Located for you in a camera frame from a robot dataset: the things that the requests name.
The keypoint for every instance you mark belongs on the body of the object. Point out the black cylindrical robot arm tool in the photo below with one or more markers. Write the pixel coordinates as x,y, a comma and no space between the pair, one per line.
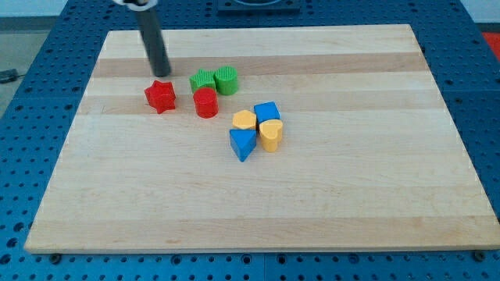
151,34

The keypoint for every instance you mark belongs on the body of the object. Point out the blue triangle block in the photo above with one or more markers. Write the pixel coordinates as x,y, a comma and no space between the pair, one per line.
243,142

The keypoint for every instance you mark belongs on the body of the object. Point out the yellow heart block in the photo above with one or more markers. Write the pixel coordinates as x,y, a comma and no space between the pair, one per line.
271,132

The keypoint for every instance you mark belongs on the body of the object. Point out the yellow hexagon block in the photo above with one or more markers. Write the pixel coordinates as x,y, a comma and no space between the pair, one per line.
244,120

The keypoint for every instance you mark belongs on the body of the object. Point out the blue cube block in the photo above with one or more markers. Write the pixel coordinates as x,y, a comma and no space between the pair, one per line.
266,111

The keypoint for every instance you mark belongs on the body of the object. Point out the red cylinder block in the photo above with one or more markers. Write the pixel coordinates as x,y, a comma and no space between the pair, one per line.
206,102

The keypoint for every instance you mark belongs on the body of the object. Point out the green cylinder block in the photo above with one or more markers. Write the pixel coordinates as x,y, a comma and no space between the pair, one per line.
226,78

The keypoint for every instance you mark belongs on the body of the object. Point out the green star block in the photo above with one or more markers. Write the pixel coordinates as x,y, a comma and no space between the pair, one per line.
203,78

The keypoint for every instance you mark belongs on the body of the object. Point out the red star block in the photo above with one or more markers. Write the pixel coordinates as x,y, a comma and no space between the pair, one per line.
161,96

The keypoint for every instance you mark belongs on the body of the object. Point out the wooden board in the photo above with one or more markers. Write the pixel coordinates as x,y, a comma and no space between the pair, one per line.
370,158

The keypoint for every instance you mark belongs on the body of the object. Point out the black device on floor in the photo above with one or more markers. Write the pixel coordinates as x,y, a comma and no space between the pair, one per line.
8,76

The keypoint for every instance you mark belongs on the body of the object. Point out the red object at right edge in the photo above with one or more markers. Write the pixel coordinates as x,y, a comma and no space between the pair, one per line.
493,41

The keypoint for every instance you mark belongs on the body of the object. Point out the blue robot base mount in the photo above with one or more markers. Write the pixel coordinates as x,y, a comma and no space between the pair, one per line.
231,7

